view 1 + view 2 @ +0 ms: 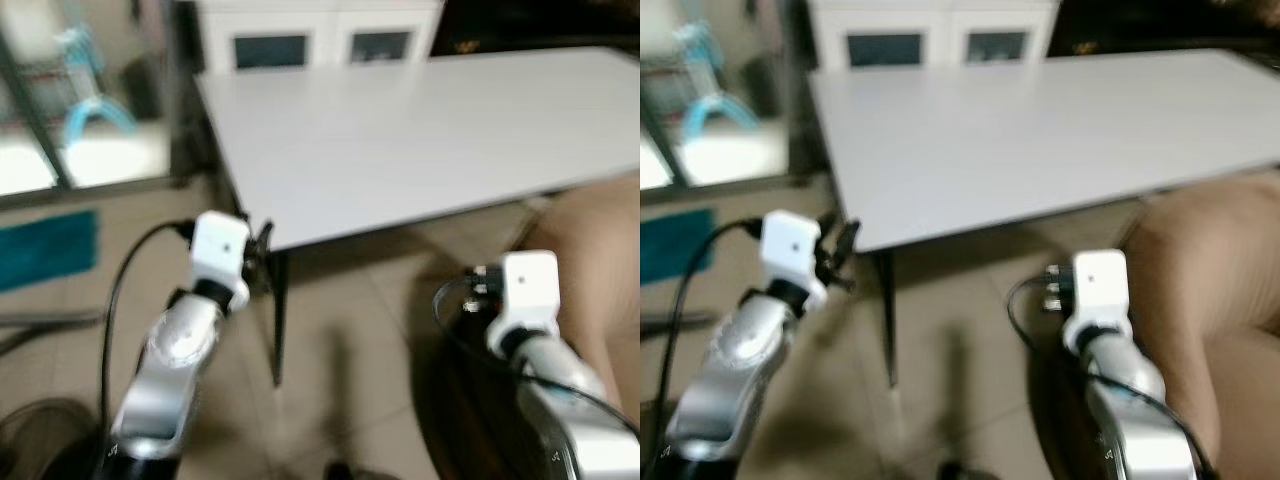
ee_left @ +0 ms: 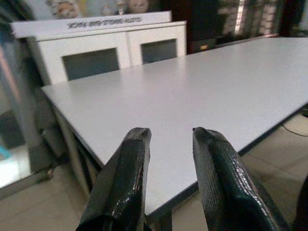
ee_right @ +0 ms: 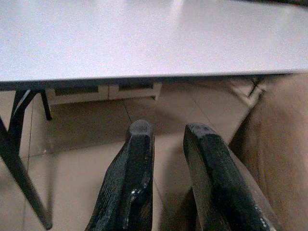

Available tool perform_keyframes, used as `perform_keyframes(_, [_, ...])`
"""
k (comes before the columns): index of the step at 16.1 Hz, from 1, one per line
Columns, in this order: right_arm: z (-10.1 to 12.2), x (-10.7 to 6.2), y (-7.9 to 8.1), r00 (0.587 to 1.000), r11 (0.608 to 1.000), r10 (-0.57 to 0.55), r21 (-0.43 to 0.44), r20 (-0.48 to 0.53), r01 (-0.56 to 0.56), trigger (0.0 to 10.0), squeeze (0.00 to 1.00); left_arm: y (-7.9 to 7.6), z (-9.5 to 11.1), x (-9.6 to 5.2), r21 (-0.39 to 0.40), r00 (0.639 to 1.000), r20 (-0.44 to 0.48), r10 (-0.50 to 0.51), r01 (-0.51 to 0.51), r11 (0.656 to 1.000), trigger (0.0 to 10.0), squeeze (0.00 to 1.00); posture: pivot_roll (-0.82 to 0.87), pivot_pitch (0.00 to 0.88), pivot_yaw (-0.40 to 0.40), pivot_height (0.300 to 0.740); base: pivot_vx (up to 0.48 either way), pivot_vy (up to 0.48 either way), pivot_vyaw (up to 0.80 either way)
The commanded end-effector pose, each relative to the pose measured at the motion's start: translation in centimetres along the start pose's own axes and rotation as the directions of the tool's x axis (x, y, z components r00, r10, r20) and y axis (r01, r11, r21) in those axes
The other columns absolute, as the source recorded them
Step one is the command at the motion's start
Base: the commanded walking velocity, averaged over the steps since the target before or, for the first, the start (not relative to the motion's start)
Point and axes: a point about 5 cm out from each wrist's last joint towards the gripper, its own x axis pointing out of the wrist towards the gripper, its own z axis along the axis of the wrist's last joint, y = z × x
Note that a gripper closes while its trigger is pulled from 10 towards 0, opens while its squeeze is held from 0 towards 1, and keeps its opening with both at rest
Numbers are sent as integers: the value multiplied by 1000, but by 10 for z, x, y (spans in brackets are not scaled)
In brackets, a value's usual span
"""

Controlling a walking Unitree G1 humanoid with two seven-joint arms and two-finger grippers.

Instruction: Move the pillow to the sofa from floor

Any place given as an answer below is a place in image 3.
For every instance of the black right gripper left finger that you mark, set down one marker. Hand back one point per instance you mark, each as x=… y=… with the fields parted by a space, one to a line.
x=130 y=183

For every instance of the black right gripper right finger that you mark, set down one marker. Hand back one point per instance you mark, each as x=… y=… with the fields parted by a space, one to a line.
x=221 y=183

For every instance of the beige fabric sofa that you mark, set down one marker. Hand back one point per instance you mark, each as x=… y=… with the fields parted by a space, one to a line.
x=279 y=149

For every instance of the white low cabinet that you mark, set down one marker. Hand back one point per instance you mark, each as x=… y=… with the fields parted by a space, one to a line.
x=106 y=92

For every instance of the white table with black legs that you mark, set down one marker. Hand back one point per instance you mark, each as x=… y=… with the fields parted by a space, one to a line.
x=144 y=41

